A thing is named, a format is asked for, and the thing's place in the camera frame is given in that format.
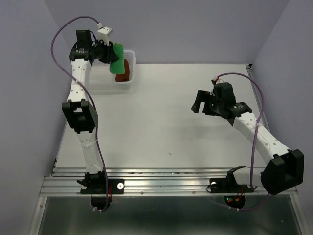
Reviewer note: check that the brown towel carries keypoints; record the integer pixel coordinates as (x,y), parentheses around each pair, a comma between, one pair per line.
(126,75)

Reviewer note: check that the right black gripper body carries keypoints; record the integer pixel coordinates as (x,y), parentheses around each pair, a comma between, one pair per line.
(218,105)

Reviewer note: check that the green towel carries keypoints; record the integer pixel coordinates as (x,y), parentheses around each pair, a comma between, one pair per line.
(117,64)

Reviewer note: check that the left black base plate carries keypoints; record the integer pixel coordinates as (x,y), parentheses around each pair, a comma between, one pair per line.
(115,186)

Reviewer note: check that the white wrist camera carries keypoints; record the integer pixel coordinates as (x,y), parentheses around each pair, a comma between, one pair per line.
(103,33)
(216,80)

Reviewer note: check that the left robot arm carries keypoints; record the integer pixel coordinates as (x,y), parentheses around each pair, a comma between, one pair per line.
(79,109)

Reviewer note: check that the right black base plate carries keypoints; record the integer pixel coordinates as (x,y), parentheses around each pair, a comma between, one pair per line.
(226,185)

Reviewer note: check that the aluminium rail frame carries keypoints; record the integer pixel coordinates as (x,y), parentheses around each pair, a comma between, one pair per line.
(166,156)

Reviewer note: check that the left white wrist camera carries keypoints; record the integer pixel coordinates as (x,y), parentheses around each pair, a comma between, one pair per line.
(103,33)

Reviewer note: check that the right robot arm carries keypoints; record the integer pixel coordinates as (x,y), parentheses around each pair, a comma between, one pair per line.
(284,166)

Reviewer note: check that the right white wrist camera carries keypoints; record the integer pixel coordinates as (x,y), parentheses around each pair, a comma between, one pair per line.
(216,80)

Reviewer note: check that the white plastic perforated basket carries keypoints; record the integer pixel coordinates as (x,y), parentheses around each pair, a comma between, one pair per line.
(127,84)

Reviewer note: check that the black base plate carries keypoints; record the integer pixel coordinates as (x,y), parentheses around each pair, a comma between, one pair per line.
(226,185)
(115,186)

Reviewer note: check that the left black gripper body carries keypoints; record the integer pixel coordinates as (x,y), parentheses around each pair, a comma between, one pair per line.
(101,51)

